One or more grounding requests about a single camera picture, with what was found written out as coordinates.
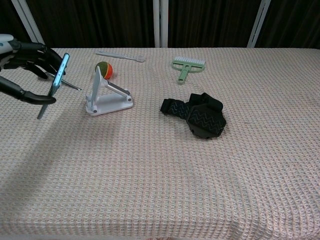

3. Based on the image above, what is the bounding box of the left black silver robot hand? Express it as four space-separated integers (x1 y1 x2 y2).
0 33 66 105

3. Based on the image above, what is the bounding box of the black smartphone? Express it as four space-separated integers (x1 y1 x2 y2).
36 52 71 120

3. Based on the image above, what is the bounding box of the white folding phone stand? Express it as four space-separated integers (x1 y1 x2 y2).
84 66 135 117

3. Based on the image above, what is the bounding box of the green hand brush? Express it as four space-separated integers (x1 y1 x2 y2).
171 56 206 85

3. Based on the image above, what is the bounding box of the metal shoehorn tool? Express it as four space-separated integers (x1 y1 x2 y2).
37 70 83 92

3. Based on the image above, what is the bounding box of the black curtain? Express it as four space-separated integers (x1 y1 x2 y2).
0 0 320 50

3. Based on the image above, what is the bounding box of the green orange ball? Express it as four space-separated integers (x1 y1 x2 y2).
94 61 114 80

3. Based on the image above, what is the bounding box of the white plastic spoon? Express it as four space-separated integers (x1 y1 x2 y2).
95 50 146 63

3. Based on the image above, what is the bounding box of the pink waffle tablecloth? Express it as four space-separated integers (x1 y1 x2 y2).
0 47 320 240

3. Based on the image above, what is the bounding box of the white slanted frame post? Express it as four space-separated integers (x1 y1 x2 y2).
11 0 47 49
246 0 272 48

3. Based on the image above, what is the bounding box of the white upright frame post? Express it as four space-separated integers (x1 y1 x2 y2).
152 0 170 48

